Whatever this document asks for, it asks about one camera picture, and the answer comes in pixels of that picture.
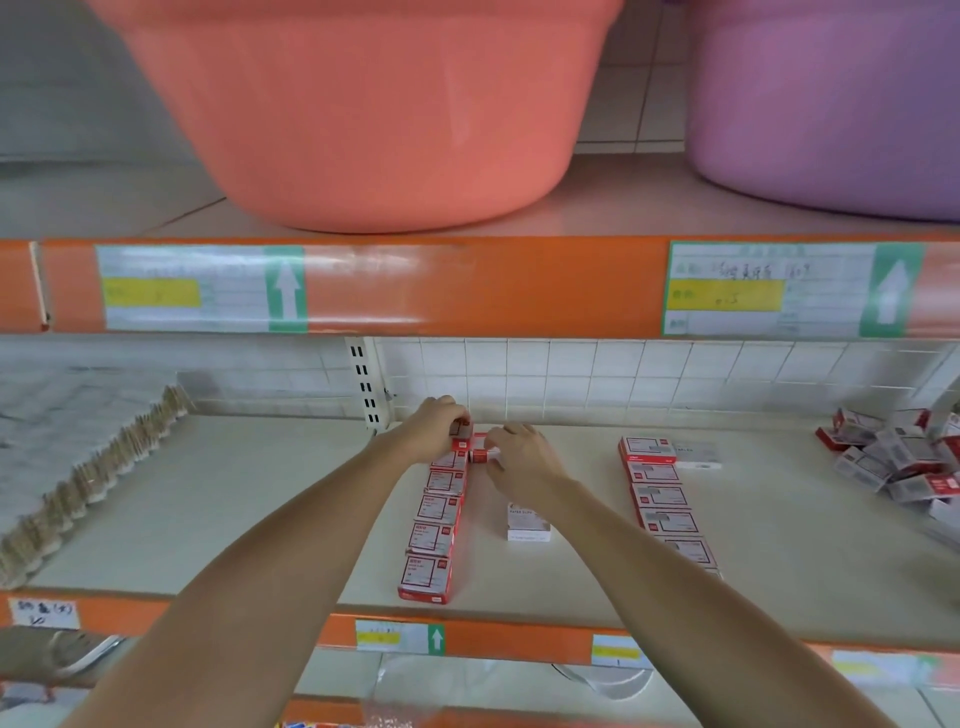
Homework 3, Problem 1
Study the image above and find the white perforated shelf upright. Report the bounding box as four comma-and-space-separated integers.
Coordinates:
348, 337, 392, 432

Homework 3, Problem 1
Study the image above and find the purple plastic basin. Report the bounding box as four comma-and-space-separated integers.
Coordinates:
687, 0, 960, 224

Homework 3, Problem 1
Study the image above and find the person's left hand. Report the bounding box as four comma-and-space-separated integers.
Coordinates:
382, 396, 474, 470

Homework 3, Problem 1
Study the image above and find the person's right hand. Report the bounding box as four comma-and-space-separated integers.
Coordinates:
480, 423, 575, 509

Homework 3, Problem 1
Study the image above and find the small price label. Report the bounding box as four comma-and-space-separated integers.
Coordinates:
829, 649, 939, 689
354, 619, 447, 657
589, 633, 651, 669

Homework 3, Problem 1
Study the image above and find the white handwritten label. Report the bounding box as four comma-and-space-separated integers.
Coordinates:
7, 597, 84, 632

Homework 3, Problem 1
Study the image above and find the white shelf with orange edges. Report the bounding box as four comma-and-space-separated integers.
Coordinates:
0, 150, 960, 728

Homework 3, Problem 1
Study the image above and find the pile of red white boxes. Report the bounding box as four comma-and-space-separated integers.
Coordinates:
814, 405, 960, 545

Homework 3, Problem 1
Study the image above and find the person's left forearm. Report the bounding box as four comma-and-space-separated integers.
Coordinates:
67, 435, 429, 728

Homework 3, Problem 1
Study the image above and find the clear plastic bag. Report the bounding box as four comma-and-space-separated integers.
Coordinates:
367, 660, 452, 728

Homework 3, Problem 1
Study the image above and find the orange plastic basin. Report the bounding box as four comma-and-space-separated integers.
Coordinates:
85, 0, 624, 234

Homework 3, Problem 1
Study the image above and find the person's right forearm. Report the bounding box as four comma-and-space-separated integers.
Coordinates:
525, 477, 894, 728

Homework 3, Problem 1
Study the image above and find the row of beige bundles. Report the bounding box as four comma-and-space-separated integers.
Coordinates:
0, 375, 194, 590

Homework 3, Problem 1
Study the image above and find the large label with green arrow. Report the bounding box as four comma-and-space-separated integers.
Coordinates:
97, 244, 309, 335
663, 243, 927, 341

